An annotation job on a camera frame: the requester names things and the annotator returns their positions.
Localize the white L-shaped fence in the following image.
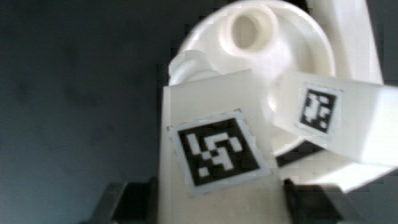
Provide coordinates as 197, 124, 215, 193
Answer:
273, 0, 398, 191

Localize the white round stool seat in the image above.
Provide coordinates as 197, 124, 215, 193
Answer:
163, 0, 336, 156

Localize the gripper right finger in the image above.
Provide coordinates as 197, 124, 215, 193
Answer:
284, 179, 362, 224

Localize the white stool leg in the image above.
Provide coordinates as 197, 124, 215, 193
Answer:
158, 71, 291, 224
273, 72, 398, 167

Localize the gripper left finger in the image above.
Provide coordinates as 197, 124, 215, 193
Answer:
82, 177, 158, 224

